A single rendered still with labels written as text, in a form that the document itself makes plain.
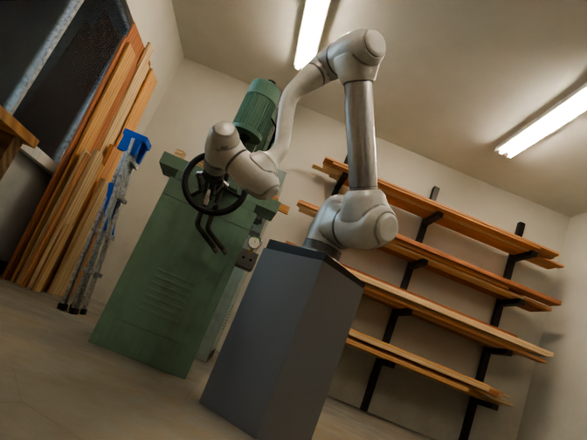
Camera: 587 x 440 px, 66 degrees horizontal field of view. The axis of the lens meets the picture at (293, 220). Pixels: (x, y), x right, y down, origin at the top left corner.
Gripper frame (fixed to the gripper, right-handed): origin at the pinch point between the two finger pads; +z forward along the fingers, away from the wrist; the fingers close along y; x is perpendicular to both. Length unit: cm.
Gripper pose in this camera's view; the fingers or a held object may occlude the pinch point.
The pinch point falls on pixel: (207, 197)
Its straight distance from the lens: 180.7
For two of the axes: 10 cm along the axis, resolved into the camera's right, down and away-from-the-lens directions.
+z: -2.9, 4.9, 8.2
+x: -2.7, 7.8, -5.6
